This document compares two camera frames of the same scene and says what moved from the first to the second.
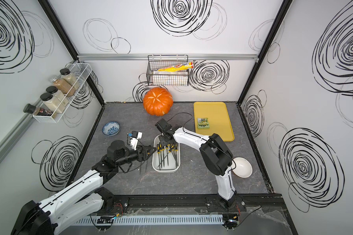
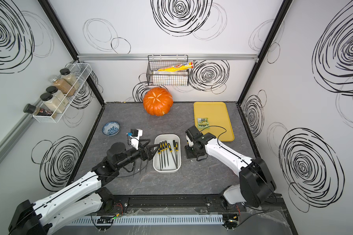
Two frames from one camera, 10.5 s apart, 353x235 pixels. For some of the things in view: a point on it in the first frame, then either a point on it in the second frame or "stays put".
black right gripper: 161,138 → 188,154
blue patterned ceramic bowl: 111,129 stays put
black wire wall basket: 171,78 stays put
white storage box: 166,157 stays put
